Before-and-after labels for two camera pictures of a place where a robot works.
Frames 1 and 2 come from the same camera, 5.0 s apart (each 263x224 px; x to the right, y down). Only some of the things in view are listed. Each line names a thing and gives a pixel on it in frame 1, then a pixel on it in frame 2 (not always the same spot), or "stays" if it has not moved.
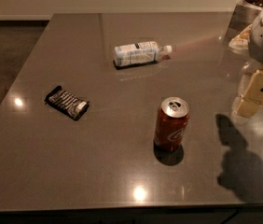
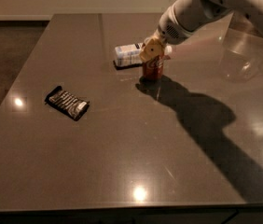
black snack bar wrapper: x=71 y=104 stays
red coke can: x=171 y=123 → x=153 y=68
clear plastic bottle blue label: x=141 y=53 stays
